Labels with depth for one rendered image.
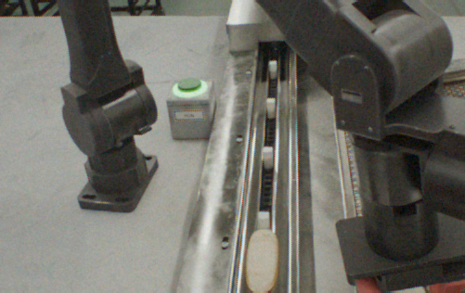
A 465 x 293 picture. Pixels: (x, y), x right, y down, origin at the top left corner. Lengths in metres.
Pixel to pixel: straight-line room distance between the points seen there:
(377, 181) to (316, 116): 0.56
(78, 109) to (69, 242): 0.18
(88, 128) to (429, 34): 0.45
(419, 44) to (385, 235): 0.15
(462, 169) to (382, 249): 0.11
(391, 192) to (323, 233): 0.33
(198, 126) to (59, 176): 0.23
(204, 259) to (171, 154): 0.29
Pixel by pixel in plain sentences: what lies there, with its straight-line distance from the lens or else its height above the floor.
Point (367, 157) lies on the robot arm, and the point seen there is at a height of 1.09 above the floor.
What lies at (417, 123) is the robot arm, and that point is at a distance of 0.37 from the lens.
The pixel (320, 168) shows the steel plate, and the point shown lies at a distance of 0.83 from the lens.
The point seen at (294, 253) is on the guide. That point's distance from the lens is 0.64.
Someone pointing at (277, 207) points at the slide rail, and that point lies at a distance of 0.71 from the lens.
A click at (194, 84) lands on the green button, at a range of 0.89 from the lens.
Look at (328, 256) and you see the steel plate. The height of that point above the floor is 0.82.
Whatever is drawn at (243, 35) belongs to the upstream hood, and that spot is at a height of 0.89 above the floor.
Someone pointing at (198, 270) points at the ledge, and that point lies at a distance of 0.63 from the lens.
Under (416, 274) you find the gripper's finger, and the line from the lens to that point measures 0.46.
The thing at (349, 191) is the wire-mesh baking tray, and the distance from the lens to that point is 0.67.
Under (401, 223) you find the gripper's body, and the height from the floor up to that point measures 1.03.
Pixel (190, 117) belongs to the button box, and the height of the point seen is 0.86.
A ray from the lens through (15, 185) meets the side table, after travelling 0.91.
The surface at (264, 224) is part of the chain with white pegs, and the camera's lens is 0.67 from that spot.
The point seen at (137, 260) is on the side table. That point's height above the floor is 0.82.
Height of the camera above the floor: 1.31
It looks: 34 degrees down
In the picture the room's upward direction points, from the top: 6 degrees counter-clockwise
